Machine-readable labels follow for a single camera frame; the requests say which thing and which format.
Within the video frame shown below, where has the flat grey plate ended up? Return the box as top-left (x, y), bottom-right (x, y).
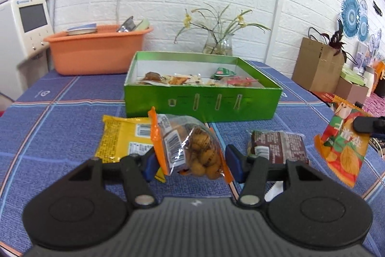
top-left (66, 23), bottom-right (98, 36)

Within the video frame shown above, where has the metal bowl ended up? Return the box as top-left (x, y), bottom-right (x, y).
top-left (116, 16), bottom-right (136, 33)

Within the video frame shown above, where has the dark brown snack packet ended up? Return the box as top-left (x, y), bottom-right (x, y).
top-left (246, 130), bottom-right (310, 168)

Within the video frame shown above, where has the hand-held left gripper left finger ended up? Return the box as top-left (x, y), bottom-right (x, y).
top-left (68, 149), bottom-right (158, 209)

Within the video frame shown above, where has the orange-edged clear nut packet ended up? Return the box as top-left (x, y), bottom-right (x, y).
top-left (148, 106), bottom-right (234, 184)

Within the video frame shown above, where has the yellow snack packet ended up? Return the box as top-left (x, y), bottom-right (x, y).
top-left (95, 114), bottom-right (167, 183)

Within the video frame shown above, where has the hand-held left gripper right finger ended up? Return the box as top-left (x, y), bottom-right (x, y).
top-left (225, 144), bottom-right (327, 209)

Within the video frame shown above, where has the pale green box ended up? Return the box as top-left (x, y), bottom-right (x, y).
top-left (341, 67), bottom-right (366, 86)

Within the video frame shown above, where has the white appliance with screen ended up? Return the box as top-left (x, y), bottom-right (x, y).
top-left (0, 0), bottom-right (55, 101)

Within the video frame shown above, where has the green cardboard box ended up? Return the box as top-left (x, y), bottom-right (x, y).
top-left (124, 51), bottom-right (284, 123)

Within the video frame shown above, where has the blue paper fan decoration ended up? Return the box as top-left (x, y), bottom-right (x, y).
top-left (340, 0), bottom-right (385, 50)

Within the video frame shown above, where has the small brown cardboard box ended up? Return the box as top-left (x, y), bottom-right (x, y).
top-left (335, 76), bottom-right (370, 99)

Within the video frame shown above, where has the dark red leafy plant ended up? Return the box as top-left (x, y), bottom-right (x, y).
top-left (326, 19), bottom-right (350, 65)

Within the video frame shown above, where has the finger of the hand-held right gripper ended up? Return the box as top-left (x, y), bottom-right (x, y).
top-left (353, 116), bottom-right (385, 138)

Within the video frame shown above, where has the flat red box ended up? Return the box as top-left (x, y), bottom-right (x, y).
top-left (313, 91), bottom-right (341, 103)

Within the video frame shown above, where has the brown paper bag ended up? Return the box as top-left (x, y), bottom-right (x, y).
top-left (291, 27), bottom-right (347, 94)

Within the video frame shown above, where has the orange and green snack packet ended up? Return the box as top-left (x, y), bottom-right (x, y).
top-left (314, 95), bottom-right (372, 188)

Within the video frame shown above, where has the clear packet of nuts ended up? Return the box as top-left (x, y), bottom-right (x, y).
top-left (136, 72), bottom-right (169, 86)

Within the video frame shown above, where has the glass vase with flowers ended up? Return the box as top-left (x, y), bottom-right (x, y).
top-left (173, 2), bottom-right (272, 57)

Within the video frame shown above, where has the green triangular snack packet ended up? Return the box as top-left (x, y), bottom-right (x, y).
top-left (210, 66), bottom-right (239, 80)

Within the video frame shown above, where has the blue checked tablecloth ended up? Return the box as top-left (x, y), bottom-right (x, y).
top-left (0, 60), bottom-right (385, 257)

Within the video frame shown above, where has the orange plastic basin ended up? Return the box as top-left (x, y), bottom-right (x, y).
top-left (43, 24), bottom-right (154, 76)

